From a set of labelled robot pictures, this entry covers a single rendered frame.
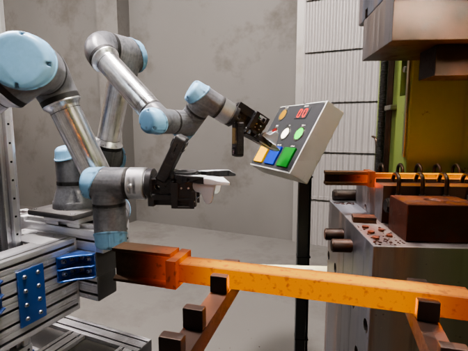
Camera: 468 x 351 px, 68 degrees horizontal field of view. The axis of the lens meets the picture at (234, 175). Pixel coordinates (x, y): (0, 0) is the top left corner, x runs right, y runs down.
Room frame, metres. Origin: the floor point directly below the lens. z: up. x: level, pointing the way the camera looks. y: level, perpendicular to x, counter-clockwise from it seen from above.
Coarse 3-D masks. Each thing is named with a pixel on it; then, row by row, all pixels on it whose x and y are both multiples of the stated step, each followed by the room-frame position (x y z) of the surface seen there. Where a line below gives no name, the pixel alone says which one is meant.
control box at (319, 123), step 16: (288, 112) 1.40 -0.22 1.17; (320, 112) 1.19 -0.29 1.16; (336, 112) 1.20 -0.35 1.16; (272, 128) 1.45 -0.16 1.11; (288, 128) 1.32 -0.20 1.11; (304, 128) 1.22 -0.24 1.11; (320, 128) 1.18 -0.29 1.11; (288, 144) 1.26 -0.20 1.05; (304, 144) 1.16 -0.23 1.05; (320, 144) 1.18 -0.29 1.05; (304, 160) 1.16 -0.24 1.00; (288, 176) 1.21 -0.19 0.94; (304, 176) 1.16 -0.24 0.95
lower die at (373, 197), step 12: (384, 180) 0.74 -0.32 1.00; (396, 180) 0.73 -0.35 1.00; (408, 180) 0.73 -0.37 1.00; (420, 180) 0.73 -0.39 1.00; (432, 180) 0.73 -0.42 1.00; (444, 180) 0.73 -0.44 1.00; (456, 180) 0.72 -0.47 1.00; (360, 192) 0.85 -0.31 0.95; (372, 192) 0.76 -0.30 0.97; (384, 192) 0.69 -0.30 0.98; (408, 192) 0.69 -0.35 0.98; (432, 192) 0.68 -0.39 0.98; (456, 192) 0.68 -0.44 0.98; (360, 204) 0.84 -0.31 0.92; (372, 204) 0.75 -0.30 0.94; (384, 216) 0.69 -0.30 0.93
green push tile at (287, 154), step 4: (284, 148) 1.25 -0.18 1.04; (288, 148) 1.22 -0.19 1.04; (292, 148) 1.20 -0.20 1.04; (296, 148) 1.19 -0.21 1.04; (284, 152) 1.24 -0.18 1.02; (288, 152) 1.21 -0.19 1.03; (292, 152) 1.19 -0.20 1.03; (280, 156) 1.25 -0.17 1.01; (284, 156) 1.22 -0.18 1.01; (288, 156) 1.19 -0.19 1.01; (292, 156) 1.18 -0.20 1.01; (280, 160) 1.23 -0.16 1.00; (284, 160) 1.20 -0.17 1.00; (288, 160) 1.18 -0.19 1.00; (276, 164) 1.23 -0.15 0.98; (280, 164) 1.21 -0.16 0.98; (284, 164) 1.19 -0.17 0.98; (288, 164) 1.18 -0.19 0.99
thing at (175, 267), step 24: (120, 264) 0.43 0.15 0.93; (144, 264) 0.42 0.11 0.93; (168, 264) 0.39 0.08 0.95; (192, 264) 0.40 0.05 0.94; (216, 264) 0.40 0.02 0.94; (240, 264) 0.40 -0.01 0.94; (168, 288) 0.39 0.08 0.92; (240, 288) 0.38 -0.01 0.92; (264, 288) 0.37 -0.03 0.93; (288, 288) 0.36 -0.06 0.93; (312, 288) 0.35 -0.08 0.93; (336, 288) 0.35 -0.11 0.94; (360, 288) 0.34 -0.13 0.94; (384, 288) 0.33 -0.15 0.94; (408, 288) 0.33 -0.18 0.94; (432, 288) 0.33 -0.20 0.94; (456, 288) 0.33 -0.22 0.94; (408, 312) 0.33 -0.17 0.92; (456, 312) 0.32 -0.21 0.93
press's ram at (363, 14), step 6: (360, 0) 0.93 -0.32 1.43; (366, 0) 0.87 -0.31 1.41; (372, 0) 0.83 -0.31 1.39; (378, 0) 0.78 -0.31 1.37; (360, 6) 0.93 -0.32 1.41; (366, 6) 0.87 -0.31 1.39; (372, 6) 0.82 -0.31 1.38; (360, 12) 0.92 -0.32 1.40; (366, 12) 0.88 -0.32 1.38; (372, 12) 0.83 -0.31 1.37; (360, 18) 0.92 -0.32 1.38; (360, 24) 0.92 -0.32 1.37
